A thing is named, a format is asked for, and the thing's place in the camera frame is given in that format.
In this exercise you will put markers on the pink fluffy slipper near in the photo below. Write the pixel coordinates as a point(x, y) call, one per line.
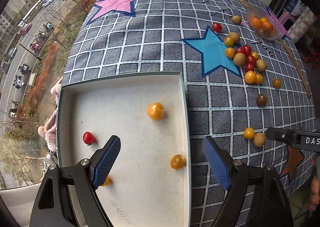
point(48, 132)

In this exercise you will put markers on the white sofa cushion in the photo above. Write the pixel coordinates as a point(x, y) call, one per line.
point(20, 202)

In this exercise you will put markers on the brown longan near edge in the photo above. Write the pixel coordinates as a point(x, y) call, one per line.
point(259, 139)

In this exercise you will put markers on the yellow cherry tomato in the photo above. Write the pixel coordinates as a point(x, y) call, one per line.
point(155, 111)

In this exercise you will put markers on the red tomato bottom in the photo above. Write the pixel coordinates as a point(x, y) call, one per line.
point(88, 138)

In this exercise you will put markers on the grey sneaker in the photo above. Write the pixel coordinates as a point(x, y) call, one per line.
point(50, 158)

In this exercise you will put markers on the orange fruit in bowl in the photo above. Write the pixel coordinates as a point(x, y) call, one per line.
point(255, 23)

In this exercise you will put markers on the grey checked star tablecloth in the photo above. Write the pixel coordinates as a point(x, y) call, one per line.
point(133, 36)

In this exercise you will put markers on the pink fluffy slipper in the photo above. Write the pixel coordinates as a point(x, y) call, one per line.
point(55, 90)
point(48, 132)

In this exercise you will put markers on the yellow tomato near edge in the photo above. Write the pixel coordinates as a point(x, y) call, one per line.
point(249, 133)

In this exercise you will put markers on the white shallow box tray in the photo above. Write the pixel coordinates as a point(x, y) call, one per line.
point(145, 190)

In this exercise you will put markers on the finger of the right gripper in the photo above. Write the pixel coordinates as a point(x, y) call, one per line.
point(295, 139)

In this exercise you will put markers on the yellow tomato bottom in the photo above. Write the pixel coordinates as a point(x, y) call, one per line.
point(177, 162)

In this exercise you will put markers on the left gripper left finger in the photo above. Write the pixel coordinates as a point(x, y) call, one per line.
point(53, 204)

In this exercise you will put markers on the pink fluffy slipper far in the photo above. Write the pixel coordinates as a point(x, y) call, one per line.
point(55, 90)

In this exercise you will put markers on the dark yellow tomato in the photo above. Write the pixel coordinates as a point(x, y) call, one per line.
point(261, 100)

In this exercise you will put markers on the glass bowl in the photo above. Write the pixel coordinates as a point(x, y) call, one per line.
point(270, 29)

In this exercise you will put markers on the large brown longan centre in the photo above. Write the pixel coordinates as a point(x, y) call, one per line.
point(239, 59)

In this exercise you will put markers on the red cherry tomato isolated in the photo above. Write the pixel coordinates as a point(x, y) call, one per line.
point(217, 27)

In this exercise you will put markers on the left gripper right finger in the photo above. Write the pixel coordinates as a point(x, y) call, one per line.
point(269, 205)

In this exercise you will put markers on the brown longan isolated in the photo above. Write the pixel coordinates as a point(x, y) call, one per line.
point(236, 19)

